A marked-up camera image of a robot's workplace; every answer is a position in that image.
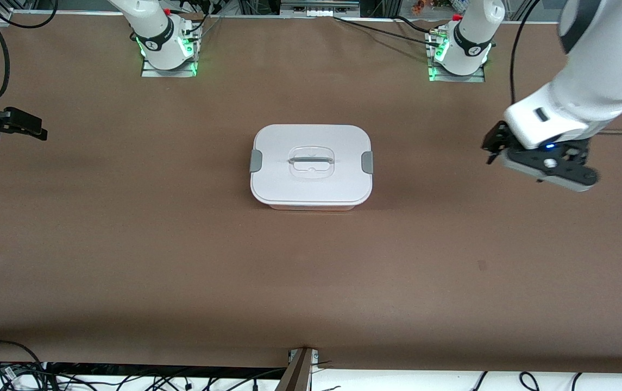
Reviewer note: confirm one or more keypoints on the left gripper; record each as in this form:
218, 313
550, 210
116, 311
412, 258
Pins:
498, 140

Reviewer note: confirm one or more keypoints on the white box lid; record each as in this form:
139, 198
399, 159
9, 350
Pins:
310, 187

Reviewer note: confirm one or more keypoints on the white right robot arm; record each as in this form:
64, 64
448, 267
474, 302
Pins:
153, 38

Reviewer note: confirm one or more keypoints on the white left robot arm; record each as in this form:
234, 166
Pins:
609, 60

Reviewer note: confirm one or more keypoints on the white plastic box base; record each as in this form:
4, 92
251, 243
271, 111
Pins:
310, 207

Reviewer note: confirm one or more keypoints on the grey electronics box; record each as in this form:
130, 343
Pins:
319, 8

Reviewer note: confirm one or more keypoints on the small orange object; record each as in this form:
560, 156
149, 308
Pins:
418, 6

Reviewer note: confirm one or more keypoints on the brown table cover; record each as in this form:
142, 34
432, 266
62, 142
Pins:
310, 282

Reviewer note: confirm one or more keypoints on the wooden beam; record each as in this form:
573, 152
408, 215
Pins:
297, 377

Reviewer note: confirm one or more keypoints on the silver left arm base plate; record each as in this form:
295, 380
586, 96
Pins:
457, 79

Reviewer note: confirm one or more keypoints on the aluminium frame profile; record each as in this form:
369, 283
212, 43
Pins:
5, 17

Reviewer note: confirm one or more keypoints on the small metal bracket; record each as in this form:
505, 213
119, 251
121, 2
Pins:
315, 358

